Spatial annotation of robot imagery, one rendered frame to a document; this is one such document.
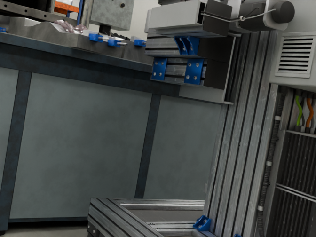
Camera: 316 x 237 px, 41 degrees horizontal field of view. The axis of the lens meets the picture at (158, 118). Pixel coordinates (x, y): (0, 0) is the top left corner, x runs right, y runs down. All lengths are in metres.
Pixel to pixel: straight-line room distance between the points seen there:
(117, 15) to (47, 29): 1.10
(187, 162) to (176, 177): 0.10
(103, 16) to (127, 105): 1.05
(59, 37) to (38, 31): 0.15
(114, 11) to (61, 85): 1.21
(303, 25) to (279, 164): 0.43
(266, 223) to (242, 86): 0.45
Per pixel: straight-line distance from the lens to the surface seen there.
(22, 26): 2.06
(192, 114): 2.19
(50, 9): 3.34
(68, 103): 1.84
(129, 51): 1.98
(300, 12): 1.30
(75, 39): 1.75
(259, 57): 1.44
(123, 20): 2.96
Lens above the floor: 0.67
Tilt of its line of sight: 3 degrees down
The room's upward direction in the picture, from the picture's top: 10 degrees clockwise
